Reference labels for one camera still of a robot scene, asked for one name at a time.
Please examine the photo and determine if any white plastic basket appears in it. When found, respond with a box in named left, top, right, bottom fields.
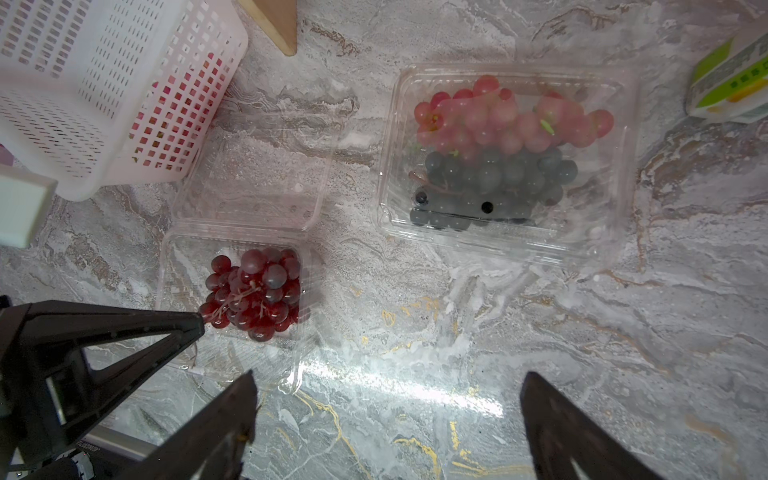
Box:
left=1, top=0, right=248, bottom=201

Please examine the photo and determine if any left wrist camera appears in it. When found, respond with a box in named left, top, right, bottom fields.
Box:
left=1, top=165, right=58, bottom=249

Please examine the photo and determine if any wooden two-tier shelf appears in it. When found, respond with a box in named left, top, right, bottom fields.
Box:
left=238, top=0, right=298, bottom=57

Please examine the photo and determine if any dark red grape bunch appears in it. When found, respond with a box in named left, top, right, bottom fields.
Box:
left=198, top=246, right=309, bottom=343

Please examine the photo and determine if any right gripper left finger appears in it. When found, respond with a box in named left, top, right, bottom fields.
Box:
left=119, top=372, right=258, bottom=479

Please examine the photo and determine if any clear plastic container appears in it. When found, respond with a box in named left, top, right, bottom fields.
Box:
left=156, top=116, right=342, bottom=392
left=374, top=63, right=640, bottom=266

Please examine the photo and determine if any aluminium rail frame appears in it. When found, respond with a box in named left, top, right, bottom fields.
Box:
left=5, top=422, right=160, bottom=480

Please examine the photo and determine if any pink red grape bunch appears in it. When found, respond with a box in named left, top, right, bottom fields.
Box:
left=129, top=52, right=232, bottom=182

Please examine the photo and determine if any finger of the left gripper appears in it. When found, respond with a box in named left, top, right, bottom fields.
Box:
left=1, top=300, right=205, bottom=462

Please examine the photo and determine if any green white milk carton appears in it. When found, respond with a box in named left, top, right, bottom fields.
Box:
left=685, top=15, right=767, bottom=124

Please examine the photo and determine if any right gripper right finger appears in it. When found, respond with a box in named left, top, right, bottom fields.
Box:
left=520, top=371, right=660, bottom=479

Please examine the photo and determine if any light red grape bunch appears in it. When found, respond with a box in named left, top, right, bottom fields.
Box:
left=413, top=75, right=615, bottom=159

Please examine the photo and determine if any black grape bunch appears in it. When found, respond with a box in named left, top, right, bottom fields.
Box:
left=409, top=147, right=578, bottom=232

